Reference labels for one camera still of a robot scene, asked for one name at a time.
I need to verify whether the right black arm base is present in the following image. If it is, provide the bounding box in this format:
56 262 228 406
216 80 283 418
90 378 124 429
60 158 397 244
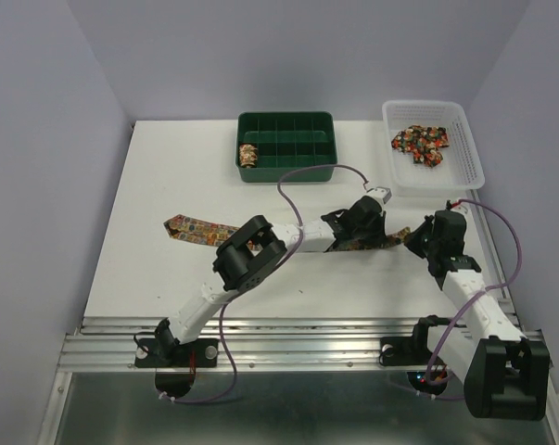
378 337 432 367

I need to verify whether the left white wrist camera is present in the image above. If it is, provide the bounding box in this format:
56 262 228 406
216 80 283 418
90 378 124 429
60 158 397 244
366 185 392 206

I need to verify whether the green divided organizer tray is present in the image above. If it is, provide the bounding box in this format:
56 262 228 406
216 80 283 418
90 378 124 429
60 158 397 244
235 111 337 184

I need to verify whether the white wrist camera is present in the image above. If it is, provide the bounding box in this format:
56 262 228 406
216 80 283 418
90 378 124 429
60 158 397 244
445 199 470 215
366 185 392 206

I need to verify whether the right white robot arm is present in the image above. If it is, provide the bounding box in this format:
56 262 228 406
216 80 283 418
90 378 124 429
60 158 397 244
405 209 551 421

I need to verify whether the white plastic basket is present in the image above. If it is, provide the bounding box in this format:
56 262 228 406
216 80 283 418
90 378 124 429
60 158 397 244
382 100 485 196

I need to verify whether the rolled patterned tie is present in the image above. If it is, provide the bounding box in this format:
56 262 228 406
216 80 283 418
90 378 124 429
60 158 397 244
238 144 259 169

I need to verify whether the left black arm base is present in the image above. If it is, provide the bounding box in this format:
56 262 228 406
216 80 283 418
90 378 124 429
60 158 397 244
133 337 221 369

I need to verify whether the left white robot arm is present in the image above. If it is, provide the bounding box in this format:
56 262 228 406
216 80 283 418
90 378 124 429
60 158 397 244
155 188 390 365

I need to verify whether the aluminium frame rail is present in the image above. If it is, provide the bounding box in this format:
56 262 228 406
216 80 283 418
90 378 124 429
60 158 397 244
37 192 559 445

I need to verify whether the colourful squares patterned tie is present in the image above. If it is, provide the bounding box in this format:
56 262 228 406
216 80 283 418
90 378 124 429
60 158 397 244
163 214 411 249

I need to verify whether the dark floral tie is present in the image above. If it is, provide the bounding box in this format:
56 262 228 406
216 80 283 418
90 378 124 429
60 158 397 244
390 125 450 168

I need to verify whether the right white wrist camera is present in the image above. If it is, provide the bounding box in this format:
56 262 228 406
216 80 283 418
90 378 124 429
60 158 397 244
445 199 470 215

